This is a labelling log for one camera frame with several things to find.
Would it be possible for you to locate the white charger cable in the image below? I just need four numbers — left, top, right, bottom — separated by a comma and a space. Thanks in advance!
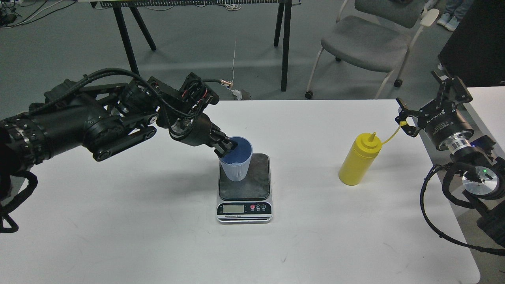
226, 32, 252, 100

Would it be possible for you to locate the black-legged background table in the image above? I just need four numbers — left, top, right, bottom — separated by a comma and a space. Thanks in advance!
89, 0, 303, 97

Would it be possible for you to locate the silver digital kitchen scale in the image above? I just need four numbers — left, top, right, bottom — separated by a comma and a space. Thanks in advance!
216, 153, 273, 224

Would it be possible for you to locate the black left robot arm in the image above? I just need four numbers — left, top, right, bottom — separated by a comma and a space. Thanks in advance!
1, 68, 238, 233

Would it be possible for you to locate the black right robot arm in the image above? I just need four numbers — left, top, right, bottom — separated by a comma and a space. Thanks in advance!
395, 71, 505, 256

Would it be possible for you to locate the white side table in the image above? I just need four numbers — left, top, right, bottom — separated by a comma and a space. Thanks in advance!
465, 86, 505, 146

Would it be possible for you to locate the grey office chair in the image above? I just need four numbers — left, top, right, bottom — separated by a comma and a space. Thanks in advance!
310, 0, 440, 99

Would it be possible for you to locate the yellow squeeze seasoning bottle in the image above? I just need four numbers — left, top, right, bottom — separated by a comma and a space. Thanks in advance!
339, 121, 407, 186

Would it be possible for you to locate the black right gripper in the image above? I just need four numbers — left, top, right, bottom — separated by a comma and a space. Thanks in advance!
395, 70, 474, 151

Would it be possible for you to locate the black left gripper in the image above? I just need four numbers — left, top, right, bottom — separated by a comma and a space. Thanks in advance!
169, 113, 238, 158

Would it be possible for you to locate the blue ribbed plastic cup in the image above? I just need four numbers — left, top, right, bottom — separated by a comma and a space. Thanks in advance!
220, 136, 253, 181

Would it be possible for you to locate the floor cable bundle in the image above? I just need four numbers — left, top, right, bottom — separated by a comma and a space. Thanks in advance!
0, 0, 77, 28

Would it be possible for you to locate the black cabinet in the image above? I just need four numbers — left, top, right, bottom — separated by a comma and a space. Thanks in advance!
438, 0, 505, 88

